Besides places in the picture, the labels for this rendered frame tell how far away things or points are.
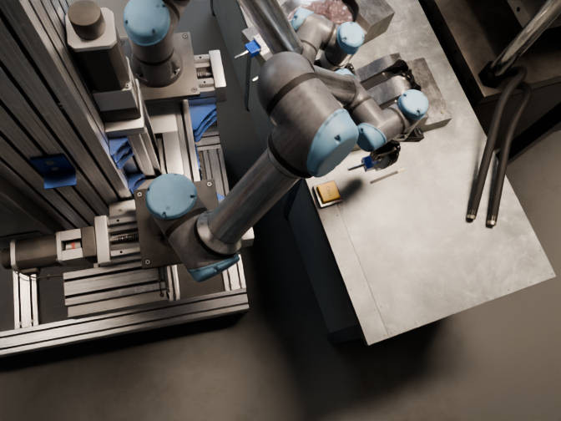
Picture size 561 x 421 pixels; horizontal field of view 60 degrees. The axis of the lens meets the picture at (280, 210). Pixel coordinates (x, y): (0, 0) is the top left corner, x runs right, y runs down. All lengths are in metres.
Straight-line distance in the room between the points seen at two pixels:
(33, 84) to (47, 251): 0.60
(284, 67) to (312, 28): 0.46
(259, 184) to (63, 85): 0.39
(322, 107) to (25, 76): 0.50
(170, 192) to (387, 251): 0.80
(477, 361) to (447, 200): 1.06
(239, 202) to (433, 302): 0.88
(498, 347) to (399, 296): 1.11
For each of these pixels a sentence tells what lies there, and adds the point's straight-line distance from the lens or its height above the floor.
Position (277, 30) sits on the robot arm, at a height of 1.39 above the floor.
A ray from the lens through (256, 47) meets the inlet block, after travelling 1.80.
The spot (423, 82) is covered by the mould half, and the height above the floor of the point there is 0.86.
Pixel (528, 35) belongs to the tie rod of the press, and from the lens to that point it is 1.88.
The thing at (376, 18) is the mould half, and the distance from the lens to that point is 1.91.
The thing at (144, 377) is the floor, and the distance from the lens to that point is 2.34.
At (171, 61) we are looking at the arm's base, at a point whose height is 1.11.
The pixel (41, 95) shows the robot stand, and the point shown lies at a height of 1.52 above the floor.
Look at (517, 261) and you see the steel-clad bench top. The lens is 1.82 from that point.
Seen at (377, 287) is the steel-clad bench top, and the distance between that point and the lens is 1.60.
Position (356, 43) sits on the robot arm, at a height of 1.28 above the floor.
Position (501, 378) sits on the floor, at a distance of 2.65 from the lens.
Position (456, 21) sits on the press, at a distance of 2.20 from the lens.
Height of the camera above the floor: 2.31
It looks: 71 degrees down
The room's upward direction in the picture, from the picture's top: 18 degrees clockwise
